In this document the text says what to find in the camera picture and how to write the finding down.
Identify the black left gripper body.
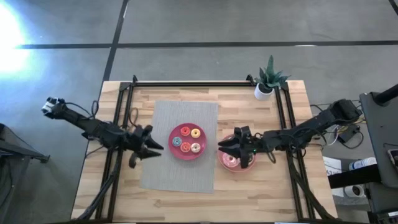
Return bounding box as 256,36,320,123
124,124,155,169

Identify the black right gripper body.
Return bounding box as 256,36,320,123
233,125,266,169

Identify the pink frosted donut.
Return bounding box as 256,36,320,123
222,154,240,169

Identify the light pink plate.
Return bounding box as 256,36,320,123
216,134,258,174

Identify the grey woven placemat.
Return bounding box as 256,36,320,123
139,100,219,194

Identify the white plant pot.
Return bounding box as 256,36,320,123
254,83,275,101

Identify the green snake plant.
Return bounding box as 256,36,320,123
254,55,292,90

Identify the white printed box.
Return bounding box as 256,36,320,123
322,156,343,177

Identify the black power adapter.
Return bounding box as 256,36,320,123
337,124,362,144

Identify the white tape roll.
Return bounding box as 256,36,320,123
343,184,365,198

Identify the white bottle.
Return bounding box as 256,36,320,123
348,157,377,171

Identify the dark side table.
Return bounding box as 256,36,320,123
0,123,51,224

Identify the grey side cart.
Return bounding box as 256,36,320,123
359,83,398,189

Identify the black metal table frame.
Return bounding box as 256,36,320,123
74,74,339,223

